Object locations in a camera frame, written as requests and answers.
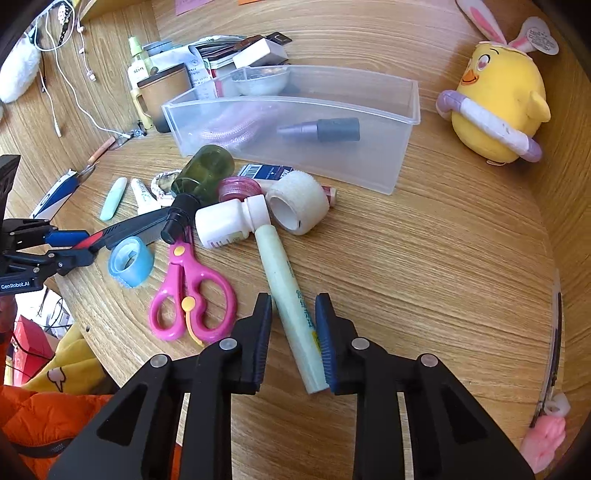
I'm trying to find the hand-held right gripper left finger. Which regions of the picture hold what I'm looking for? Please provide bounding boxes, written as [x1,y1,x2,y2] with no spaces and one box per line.
[48,294,273,480]

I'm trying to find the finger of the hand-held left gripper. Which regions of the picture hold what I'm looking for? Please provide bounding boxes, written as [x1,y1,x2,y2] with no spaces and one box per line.
[44,229,91,248]
[45,247,96,278]

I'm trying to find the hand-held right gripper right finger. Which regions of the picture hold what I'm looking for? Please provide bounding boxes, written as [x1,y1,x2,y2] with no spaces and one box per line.
[314,294,536,480]

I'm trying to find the pale green tube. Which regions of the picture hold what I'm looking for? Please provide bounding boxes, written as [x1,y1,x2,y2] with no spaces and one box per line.
[255,225,331,394]

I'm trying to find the blue tape roll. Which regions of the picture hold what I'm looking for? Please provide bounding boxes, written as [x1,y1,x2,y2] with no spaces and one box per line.
[108,236,155,289]

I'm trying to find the black and red comb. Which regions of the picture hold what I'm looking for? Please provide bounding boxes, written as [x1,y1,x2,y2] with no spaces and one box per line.
[87,205,174,253]

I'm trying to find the pink scissors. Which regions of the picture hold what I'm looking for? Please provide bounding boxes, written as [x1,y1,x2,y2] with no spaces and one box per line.
[148,226,238,347]

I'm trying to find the white pill bottle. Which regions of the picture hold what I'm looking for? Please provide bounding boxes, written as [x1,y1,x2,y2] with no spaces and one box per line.
[194,194,273,250]

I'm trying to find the white bandage roll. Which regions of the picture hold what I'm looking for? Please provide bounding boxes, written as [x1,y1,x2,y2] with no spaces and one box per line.
[265,170,330,236]

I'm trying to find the green spray bottle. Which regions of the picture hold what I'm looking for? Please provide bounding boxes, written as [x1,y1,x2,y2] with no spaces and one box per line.
[160,144,236,245]

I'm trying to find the clear plastic bin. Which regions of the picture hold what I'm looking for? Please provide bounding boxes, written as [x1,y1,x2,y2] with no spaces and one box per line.
[161,65,421,196]

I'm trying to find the blue and white packet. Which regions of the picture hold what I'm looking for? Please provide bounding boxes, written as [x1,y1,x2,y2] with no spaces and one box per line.
[30,168,82,220]

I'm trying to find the mint green small tube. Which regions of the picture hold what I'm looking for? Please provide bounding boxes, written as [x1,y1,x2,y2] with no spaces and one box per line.
[99,177,128,221]

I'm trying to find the red box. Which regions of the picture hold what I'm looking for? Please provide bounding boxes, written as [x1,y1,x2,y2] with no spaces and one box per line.
[8,316,57,385]

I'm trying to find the white small tube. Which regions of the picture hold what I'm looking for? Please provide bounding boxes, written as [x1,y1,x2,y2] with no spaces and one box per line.
[130,178,163,216]

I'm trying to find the yellow printed cloth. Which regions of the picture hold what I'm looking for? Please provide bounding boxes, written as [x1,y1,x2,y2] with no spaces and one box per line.
[22,322,117,396]

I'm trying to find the lip balm stick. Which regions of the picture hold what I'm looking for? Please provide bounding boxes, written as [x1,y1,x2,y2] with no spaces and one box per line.
[259,180,338,205]

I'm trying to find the orange jacket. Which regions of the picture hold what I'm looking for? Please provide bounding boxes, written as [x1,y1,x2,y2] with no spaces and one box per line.
[0,339,182,480]

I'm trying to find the pink round jar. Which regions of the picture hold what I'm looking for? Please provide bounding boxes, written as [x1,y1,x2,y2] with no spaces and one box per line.
[217,176,262,203]

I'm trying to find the blue staple box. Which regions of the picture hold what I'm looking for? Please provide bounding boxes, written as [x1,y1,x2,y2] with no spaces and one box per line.
[237,163,295,182]

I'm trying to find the white fluffy cloth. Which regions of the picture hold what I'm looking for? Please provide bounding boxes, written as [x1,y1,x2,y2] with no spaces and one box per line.
[0,30,42,103]

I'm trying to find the brown cup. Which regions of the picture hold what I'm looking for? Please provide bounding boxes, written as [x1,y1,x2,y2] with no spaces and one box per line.
[130,64,193,134]

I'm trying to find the green capped bottle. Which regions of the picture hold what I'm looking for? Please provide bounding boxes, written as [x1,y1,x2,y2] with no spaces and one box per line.
[127,35,153,91]

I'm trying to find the purple and grey marker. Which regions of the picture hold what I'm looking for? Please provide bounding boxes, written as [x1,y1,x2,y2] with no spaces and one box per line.
[276,117,360,143]

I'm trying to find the black pen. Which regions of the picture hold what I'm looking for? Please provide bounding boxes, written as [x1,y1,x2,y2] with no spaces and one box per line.
[530,271,565,428]

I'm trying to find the pile of cards and booklets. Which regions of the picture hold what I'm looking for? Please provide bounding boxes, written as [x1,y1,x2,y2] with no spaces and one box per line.
[187,32,293,80]

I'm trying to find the pink pig toy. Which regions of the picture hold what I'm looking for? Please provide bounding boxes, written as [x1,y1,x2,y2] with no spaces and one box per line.
[520,392,571,474]

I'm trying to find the clear glass bowl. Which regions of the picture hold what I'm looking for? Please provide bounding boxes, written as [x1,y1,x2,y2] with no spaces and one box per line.
[230,65,292,97]

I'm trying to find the pink sticky note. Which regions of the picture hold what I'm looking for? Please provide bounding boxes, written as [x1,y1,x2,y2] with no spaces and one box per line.
[175,0,219,16]

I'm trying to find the white box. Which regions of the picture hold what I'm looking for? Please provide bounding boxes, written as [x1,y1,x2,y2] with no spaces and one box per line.
[232,37,287,69]

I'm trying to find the yellow chick plush toy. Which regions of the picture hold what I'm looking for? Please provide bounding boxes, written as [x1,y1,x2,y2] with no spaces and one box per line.
[436,0,560,165]

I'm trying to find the braided hair tie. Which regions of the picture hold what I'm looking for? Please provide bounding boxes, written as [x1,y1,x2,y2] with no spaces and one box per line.
[150,169,186,204]

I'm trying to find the white cable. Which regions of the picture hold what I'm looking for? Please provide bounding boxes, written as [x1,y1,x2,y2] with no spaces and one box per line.
[33,0,134,140]

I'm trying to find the pink braided rope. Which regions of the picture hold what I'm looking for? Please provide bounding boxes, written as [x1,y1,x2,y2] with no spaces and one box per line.
[198,102,274,149]

